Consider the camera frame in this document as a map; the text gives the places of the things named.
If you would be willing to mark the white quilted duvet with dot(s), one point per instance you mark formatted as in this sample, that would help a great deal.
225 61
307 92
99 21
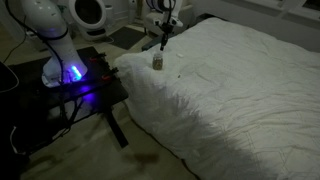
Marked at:
216 116

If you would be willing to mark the small glass jar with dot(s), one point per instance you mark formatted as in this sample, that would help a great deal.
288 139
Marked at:
157 62

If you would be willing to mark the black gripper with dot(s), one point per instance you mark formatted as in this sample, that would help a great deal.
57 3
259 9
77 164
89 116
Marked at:
164 30

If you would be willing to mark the small tan peg coin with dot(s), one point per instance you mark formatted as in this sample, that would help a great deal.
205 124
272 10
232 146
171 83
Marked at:
179 76

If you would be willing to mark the small white jar lid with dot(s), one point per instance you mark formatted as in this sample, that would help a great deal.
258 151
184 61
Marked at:
180 55

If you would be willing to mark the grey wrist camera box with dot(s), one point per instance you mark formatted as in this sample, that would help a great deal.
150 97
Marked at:
157 22

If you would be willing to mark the round white litter box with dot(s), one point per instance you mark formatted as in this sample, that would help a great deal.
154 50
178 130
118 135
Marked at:
108 16

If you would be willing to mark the white armchair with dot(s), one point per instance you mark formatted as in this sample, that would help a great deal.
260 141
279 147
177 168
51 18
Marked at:
186 15

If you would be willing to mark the dark floor mat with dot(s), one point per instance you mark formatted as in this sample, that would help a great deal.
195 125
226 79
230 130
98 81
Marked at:
125 37

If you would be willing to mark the red black clamp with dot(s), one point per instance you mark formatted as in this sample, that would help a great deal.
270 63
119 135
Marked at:
96 57
110 74

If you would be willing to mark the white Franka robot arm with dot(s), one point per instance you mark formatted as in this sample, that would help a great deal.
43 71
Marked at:
50 20

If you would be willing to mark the black robot table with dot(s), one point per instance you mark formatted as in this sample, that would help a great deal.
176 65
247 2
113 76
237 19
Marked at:
110 90

